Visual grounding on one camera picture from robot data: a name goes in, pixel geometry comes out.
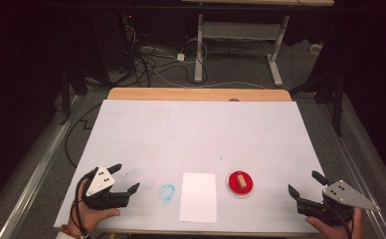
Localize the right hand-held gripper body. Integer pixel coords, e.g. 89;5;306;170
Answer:
295;179;382;228

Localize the round red ink pad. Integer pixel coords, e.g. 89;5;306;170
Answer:
226;170;255;199

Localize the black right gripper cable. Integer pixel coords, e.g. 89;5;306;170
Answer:
328;204;354;239

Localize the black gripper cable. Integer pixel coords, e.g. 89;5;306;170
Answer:
75;172;92;239
328;204;354;239

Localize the person's left hand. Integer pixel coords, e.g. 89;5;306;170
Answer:
61;174;121;239

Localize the white metal desk frame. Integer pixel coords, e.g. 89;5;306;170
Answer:
180;0;335;88

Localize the black looped floor cable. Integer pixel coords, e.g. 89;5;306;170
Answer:
64;103;103;168

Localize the black stand leg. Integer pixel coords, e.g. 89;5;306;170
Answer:
59;64;90;126
289;71;345;137

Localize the white paper sheet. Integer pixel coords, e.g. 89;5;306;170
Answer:
178;172;218;224

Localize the large white table mat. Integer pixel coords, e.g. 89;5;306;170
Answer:
54;99;328;235

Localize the orange bracelet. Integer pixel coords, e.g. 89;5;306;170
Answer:
61;224;83;239

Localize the person's right hand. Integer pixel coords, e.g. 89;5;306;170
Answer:
305;206;364;239

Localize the long white floor cable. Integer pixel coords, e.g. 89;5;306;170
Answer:
137;46;269;91

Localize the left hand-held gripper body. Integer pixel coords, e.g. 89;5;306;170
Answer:
81;164;131;211

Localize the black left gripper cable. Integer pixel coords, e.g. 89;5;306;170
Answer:
75;172;92;239

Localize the tangle of black floor cables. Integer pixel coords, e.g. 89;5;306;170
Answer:
122;13;212;88

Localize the silver metal floor rail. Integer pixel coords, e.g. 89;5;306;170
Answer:
316;103;386;239
0;95;83;239

